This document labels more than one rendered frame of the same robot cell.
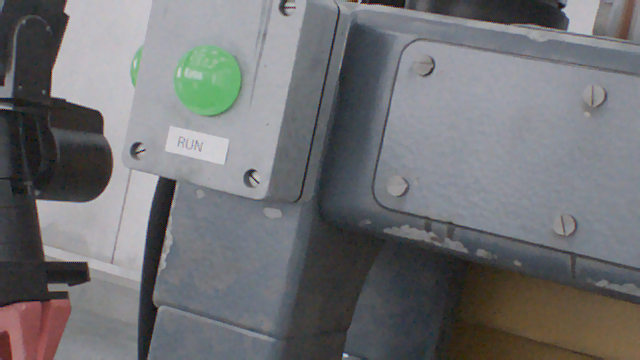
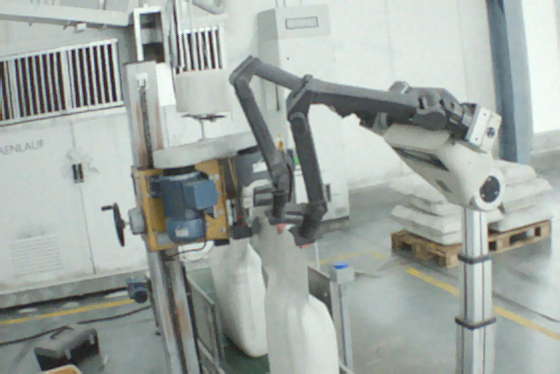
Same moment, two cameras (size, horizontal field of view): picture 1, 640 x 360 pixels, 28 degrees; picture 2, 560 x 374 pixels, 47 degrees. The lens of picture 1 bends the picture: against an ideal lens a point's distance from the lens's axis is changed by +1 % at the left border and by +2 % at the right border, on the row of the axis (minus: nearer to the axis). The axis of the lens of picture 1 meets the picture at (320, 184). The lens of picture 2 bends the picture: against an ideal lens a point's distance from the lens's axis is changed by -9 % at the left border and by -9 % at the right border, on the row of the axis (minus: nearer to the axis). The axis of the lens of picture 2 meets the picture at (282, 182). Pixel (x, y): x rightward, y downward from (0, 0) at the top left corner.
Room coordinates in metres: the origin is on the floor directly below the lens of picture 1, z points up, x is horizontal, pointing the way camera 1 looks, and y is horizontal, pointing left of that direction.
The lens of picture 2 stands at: (2.62, 2.00, 1.71)
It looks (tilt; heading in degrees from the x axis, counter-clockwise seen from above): 10 degrees down; 225
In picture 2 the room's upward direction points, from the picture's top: 6 degrees counter-clockwise
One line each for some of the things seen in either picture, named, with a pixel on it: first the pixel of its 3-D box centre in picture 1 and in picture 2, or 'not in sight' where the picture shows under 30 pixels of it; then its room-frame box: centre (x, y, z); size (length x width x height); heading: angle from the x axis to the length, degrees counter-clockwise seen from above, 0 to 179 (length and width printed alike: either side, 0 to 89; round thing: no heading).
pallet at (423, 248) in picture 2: not in sight; (473, 234); (-2.44, -0.80, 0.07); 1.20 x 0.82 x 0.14; 157
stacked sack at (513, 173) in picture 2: not in sight; (498, 171); (-2.75, -0.68, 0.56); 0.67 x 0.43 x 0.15; 65
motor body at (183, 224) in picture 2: not in sight; (184, 206); (1.09, -0.03, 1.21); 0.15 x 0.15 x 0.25
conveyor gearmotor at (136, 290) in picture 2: not in sight; (139, 288); (0.31, -1.66, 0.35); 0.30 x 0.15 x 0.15; 65
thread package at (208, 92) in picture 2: not in sight; (208, 92); (0.95, 0.03, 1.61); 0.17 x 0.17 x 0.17
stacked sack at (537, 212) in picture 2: not in sight; (514, 216); (-2.65, -0.48, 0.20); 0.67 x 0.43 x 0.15; 155
